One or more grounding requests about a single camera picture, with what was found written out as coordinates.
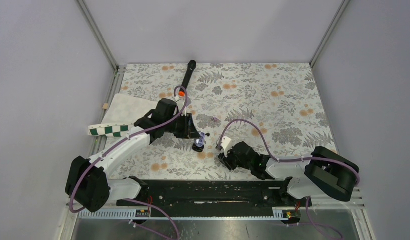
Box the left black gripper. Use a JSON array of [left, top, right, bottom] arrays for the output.
[[164, 112, 200, 139]]

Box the purple earbud charging case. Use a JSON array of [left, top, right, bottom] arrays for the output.
[[194, 132, 205, 148]]

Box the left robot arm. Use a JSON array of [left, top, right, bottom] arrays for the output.
[[65, 98, 206, 213]]

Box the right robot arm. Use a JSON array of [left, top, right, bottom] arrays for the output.
[[216, 141, 360, 206]]

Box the black earbud charging case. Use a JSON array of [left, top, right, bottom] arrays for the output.
[[192, 144, 204, 153]]

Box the floral tablecloth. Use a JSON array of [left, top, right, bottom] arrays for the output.
[[112, 63, 336, 180]]

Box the black microphone orange tip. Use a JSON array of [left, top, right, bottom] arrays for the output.
[[178, 60, 196, 97]]

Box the green white checkered mat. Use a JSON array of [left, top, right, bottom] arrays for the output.
[[87, 93, 157, 138]]

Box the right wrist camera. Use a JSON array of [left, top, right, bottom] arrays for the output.
[[216, 136, 233, 158]]

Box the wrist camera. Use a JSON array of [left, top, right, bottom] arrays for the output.
[[216, 136, 233, 158], [173, 96, 191, 117]]

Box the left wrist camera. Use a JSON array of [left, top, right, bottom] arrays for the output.
[[173, 96, 191, 117]]

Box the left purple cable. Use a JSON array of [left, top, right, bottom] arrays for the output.
[[68, 85, 189, 214]]

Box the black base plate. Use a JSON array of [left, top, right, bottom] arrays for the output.
[[116, 180, 306, 218]]

